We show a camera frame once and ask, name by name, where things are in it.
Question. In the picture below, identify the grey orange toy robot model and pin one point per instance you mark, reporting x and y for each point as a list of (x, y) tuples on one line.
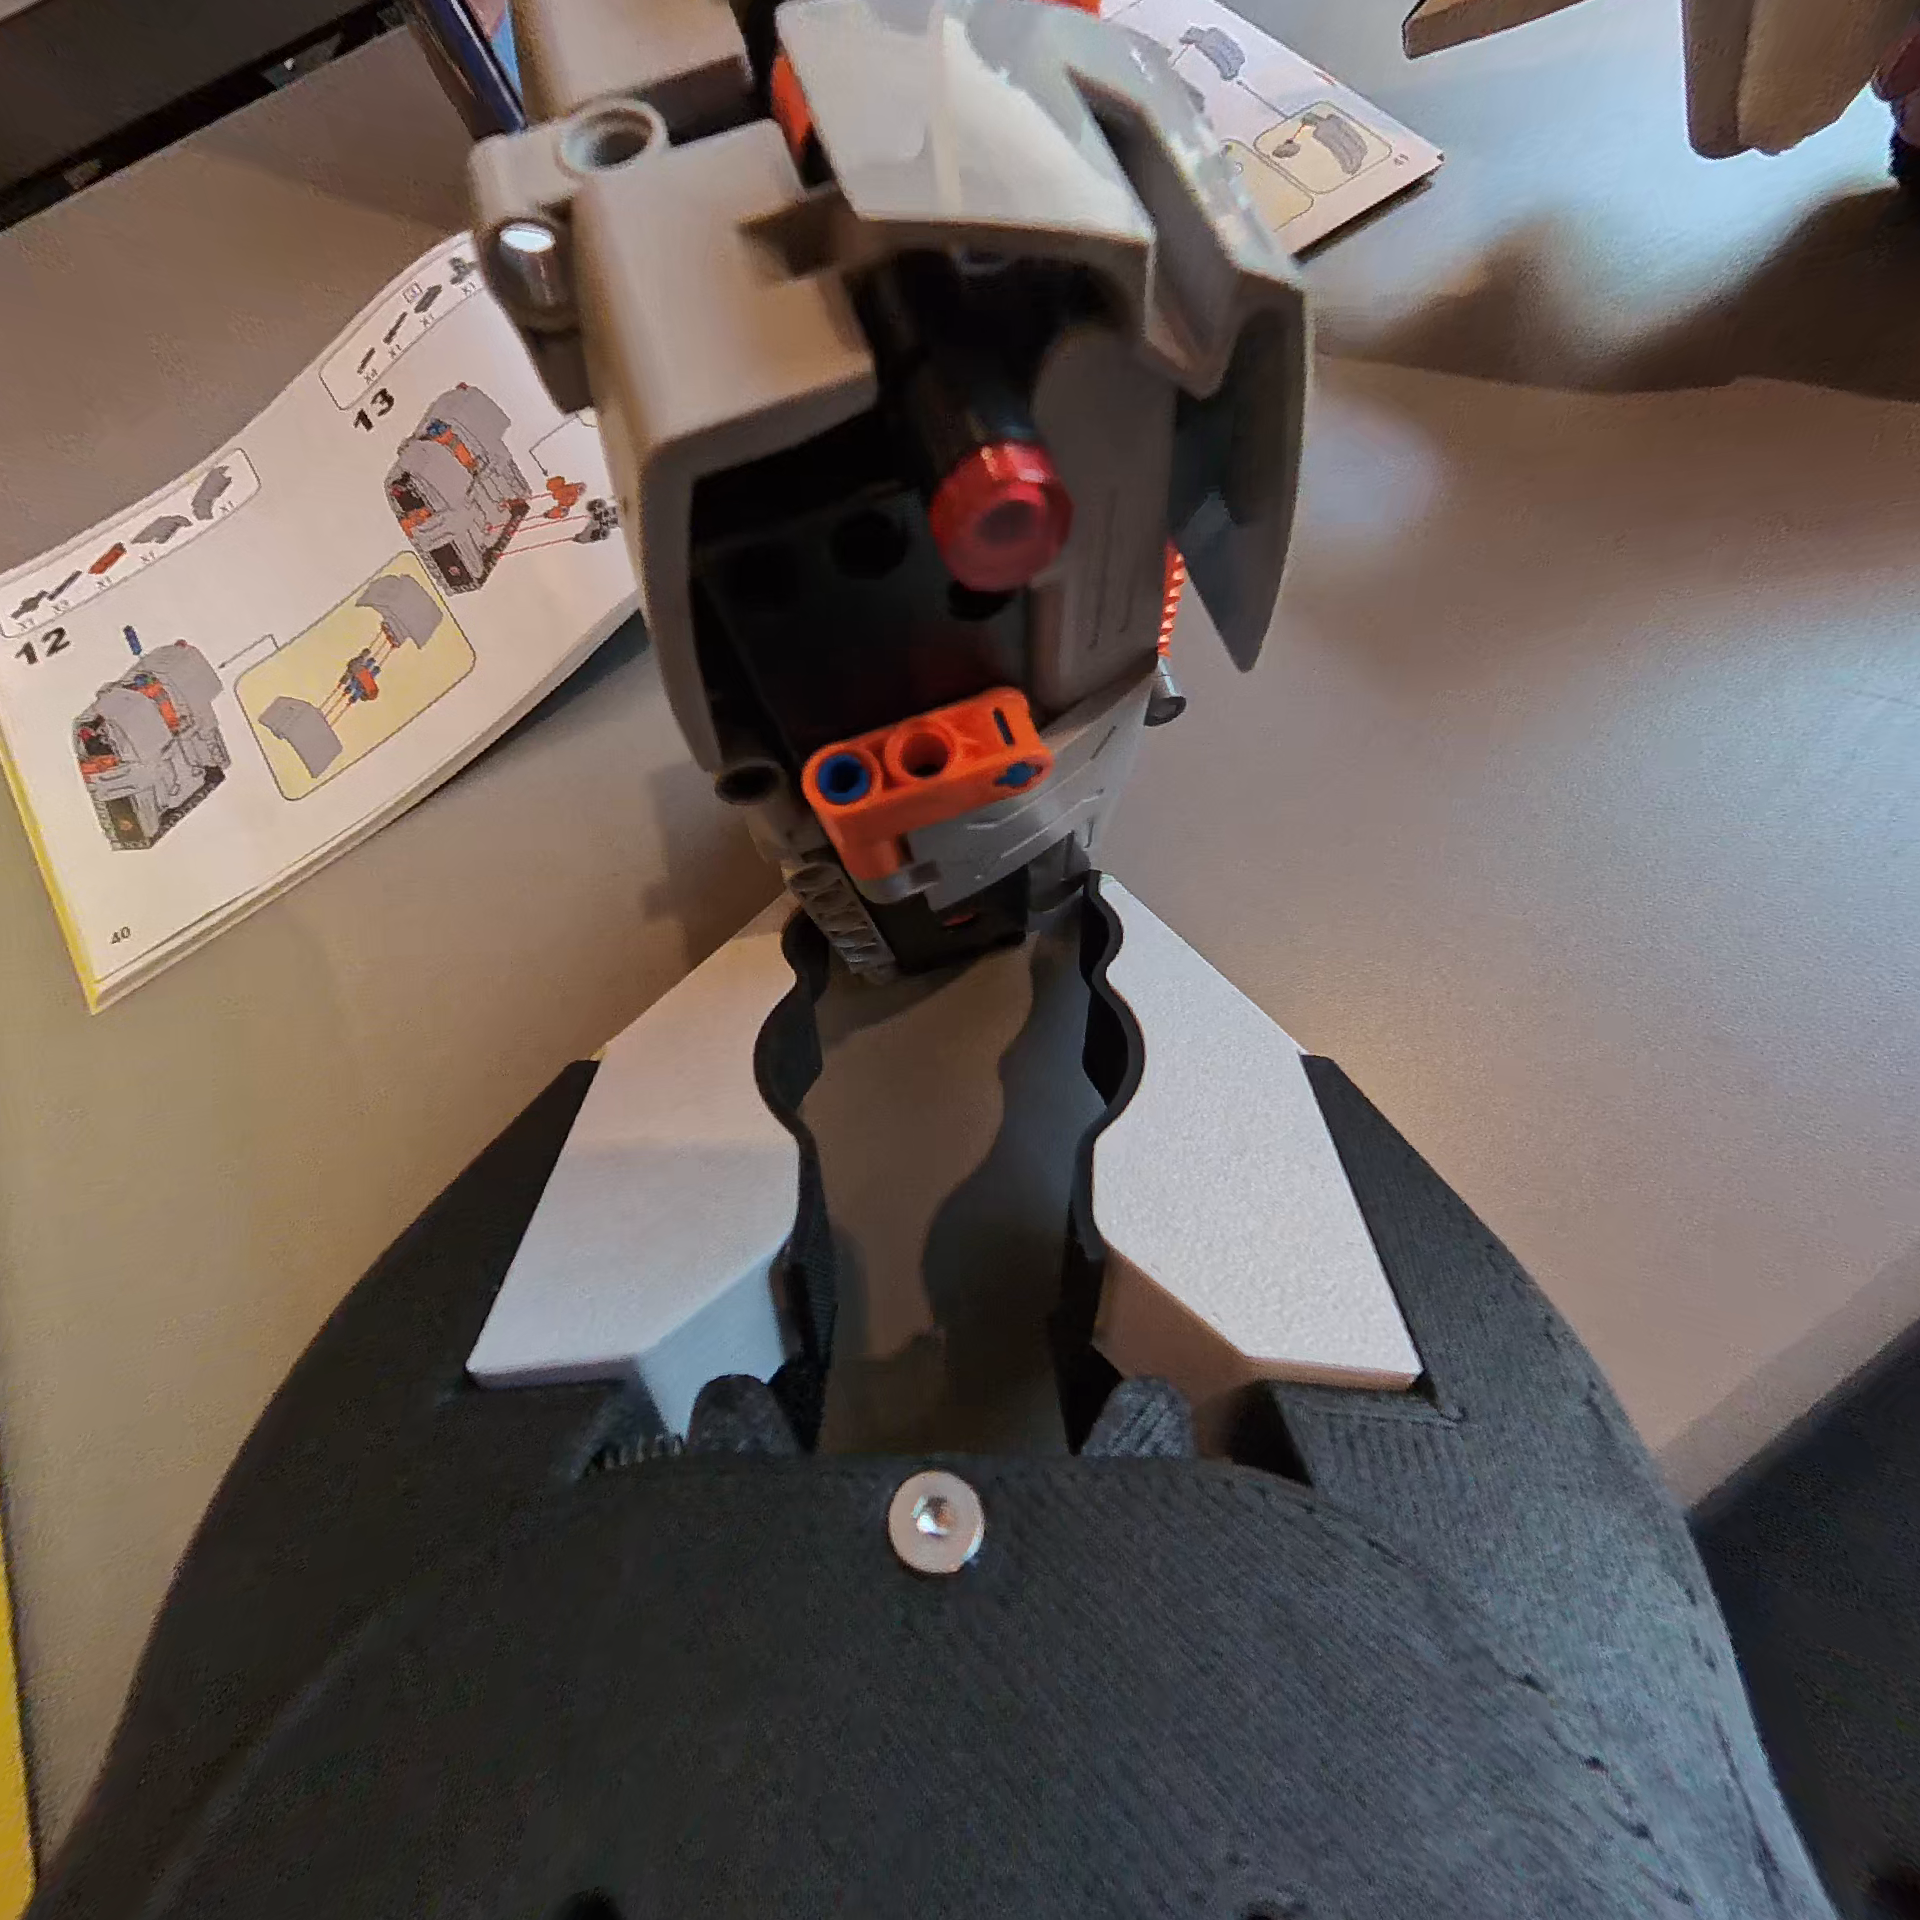
[(721, 373)]

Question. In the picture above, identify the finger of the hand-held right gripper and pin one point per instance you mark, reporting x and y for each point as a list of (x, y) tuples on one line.
[(1481, 22)]

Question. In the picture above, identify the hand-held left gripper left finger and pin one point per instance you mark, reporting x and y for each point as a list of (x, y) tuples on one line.
[(646, 1203)]

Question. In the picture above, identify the grey desk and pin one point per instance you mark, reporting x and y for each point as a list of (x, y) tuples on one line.
[(1502, 672)]

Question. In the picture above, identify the person's black shirt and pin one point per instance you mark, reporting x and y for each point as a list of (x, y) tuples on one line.
[(1832, 1650)]

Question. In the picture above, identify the open white instruction booklet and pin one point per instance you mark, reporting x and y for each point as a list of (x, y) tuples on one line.
[(302, 602)]

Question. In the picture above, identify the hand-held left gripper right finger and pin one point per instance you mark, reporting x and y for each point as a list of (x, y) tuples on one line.
[(1246, 1203)]

